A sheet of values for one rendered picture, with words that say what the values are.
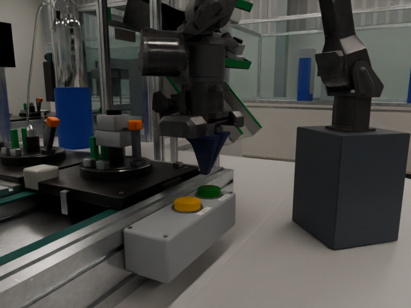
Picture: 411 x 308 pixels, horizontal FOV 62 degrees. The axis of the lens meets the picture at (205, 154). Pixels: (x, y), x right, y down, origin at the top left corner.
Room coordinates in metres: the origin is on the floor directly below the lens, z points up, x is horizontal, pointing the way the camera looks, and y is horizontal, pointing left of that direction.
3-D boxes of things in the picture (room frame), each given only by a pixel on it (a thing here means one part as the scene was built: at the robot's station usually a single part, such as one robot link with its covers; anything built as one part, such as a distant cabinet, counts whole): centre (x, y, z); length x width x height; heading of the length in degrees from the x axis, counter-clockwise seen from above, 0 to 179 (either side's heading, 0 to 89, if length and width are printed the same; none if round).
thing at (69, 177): (0.66, 0.18, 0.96); 0.24 x 0.24 x 0.02; 62
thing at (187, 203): (0.49, 0.03, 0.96); 0.04 x 0.04 x 0.02
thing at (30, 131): (0.78, 0.40, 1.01); 0.24 x 0.24 x 0.13; 62
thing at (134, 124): (0.64, 0.14, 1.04); 0.04 x 0.02 x 0.08; 62
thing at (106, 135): (0.67, 0.19, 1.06); 0.08 x 0.04 x 0.07; 62
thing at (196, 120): (0.55, 0.00, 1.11); 0.19 x 0.06 x 0.08; 152
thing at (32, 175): (0.62, 0.31, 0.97); 0.05 x 0.05 x 0.04; 62
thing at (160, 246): (0.49, 0.03, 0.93); 0.21 x 0.07 x 0.06; 152
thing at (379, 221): (0.63, -0.27, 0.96); 0.14 x 0.14 x 0.20; 16
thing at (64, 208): (0.55, 0.24, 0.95); 0.01 x 0.01 x 0.04; 62
